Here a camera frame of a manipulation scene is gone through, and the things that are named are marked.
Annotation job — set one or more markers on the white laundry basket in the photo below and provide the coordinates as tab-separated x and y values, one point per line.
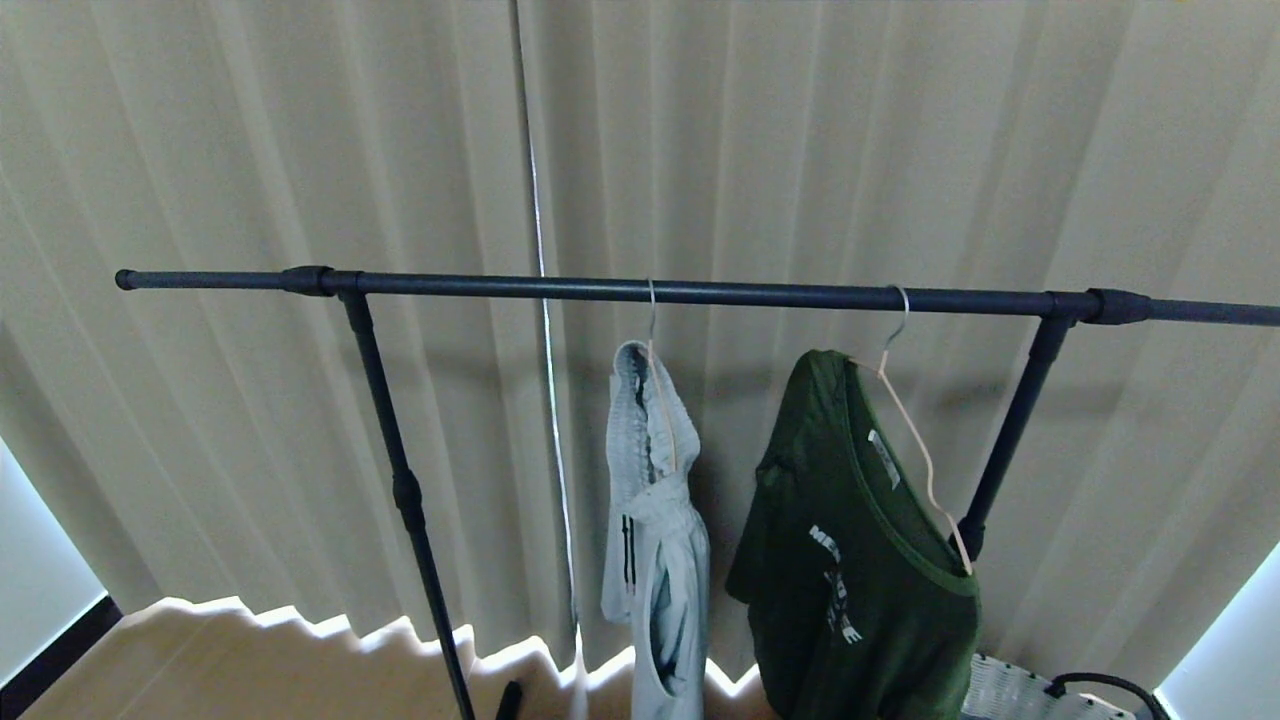
1010	690

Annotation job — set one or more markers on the pale grey shorts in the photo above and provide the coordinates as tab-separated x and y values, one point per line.
680	560

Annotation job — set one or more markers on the beige curtain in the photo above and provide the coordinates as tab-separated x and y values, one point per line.
250	150

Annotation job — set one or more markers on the black clothes rack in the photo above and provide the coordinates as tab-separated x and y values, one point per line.
700	292

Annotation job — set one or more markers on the pink clothes hanger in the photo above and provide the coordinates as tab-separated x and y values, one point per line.
651	320
905	415

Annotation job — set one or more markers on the green garment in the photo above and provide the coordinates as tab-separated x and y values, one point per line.
850	600

